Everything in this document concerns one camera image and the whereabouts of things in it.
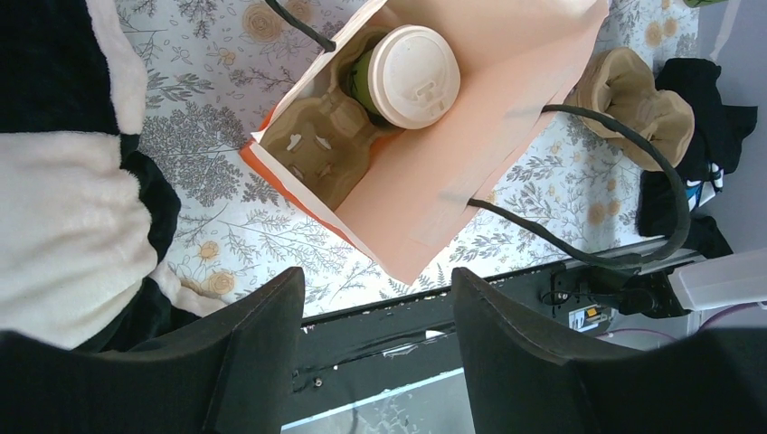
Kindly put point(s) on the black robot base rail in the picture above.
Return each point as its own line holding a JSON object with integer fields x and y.
{"x": 394, "y": 366}

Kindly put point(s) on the green paper coffee cup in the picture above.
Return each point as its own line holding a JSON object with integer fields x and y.
{"x": 365, "y": 84}

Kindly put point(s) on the orange paper gift bag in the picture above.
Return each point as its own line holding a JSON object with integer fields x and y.
{"x": 470, "y": 84}

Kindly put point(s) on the stack of green paper cups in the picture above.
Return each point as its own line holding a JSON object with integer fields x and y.
{"x": 701, "y": 3}

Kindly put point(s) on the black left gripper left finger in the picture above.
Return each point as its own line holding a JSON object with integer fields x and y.
{"x": 229, "y": 372}

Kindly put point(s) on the floral patterned table mat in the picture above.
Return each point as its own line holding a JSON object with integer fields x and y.
{"x": 216, "y": 69}

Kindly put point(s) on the black t-shirt with logo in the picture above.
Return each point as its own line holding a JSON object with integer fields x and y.
{"x": 715, "y": 148}

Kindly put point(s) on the brown cardboard cup carrier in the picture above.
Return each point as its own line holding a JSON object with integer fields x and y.
{"x": 619, "y": 84}
{"x": 324, "y": 137}

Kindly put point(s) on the black white checkered blanket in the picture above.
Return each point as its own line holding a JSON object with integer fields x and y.
{"x": 86, "y": 218}

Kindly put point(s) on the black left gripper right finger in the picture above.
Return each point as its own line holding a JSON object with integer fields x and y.
{"x": 526, "y": 373}

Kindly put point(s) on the clear white plastic cup lid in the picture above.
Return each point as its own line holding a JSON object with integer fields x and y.
{"x": 413, "y": 76}

